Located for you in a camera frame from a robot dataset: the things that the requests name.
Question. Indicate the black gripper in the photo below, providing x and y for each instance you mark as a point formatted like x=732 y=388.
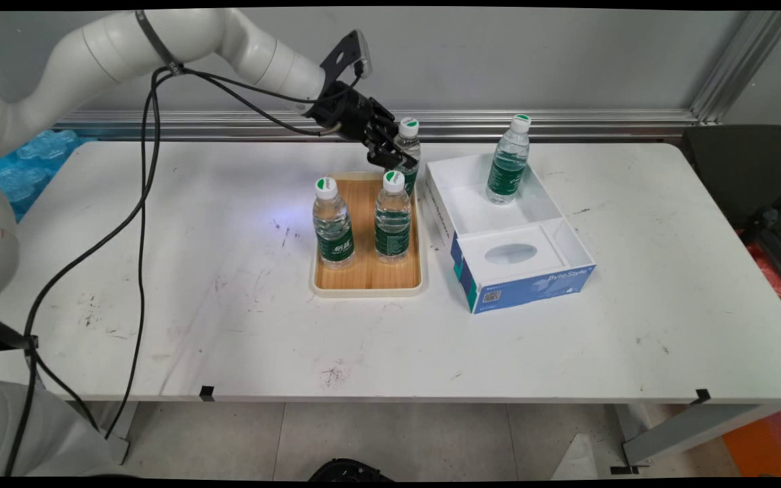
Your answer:
x=346 y=112

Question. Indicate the clear water bottle green label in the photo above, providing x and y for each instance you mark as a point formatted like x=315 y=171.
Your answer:
x=334 y=234
x=507 y=169
x=392 y=224
x=409 y=129

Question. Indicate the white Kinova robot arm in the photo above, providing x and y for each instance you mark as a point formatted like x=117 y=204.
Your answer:
x=126 y=47

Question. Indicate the cream tray with wooden base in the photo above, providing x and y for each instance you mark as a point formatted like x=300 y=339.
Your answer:
x=367 y=278

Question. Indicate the white and blue cardboard box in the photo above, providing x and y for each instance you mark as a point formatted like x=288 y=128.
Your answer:
x=533 y=285

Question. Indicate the black tape piece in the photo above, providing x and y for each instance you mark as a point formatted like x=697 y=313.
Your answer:
x=207 y=393
x=702 y=396

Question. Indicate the black round object on floor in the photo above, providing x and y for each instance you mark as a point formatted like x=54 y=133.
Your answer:
x=350 y=471

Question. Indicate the black chair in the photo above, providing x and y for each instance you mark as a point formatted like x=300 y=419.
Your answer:
x=736 y=176

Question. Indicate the blue plastic bottle pack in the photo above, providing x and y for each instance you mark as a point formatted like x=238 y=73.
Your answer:
x=24 y=169

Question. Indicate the white table leg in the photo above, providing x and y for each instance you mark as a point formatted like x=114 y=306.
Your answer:
x=119 y=434
x=689 y=427

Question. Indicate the red bag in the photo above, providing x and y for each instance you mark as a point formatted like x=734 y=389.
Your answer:
x=770 y=278

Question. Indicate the orange box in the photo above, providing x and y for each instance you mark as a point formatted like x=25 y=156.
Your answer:
x=763 y=444

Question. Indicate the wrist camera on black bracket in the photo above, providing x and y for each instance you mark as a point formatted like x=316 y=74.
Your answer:
x=346 y=54

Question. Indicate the horizontal aluminium rail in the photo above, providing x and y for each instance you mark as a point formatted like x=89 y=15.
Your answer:
x=601 y=122

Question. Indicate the slanted aluminium post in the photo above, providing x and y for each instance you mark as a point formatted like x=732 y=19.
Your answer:
x=743 y=64

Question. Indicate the grey robot pedestal cover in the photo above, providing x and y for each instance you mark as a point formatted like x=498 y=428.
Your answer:
x=38 y=434

